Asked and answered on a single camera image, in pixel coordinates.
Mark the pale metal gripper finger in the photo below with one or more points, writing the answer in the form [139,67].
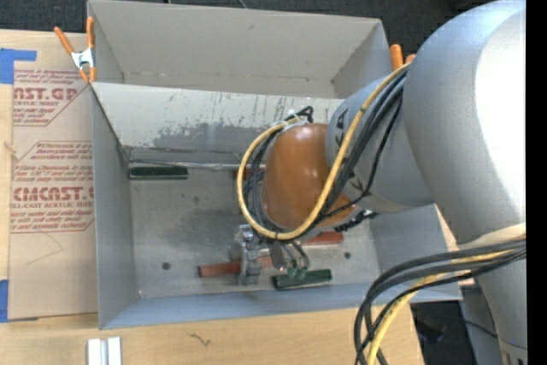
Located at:
[249,275]
[234,252]

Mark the red-brown flat block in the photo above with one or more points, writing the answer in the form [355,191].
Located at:
[327,238]
[215,269]

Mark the grey metal bin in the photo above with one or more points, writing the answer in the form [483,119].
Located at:
[184,226]

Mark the dark green flat block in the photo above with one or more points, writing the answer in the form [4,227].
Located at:
[318,277]
[158,172]

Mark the brown cardboard board red print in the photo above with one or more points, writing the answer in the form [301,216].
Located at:
[51,252]

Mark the black cylinder on white bracket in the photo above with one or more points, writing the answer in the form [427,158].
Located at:
[357,220]

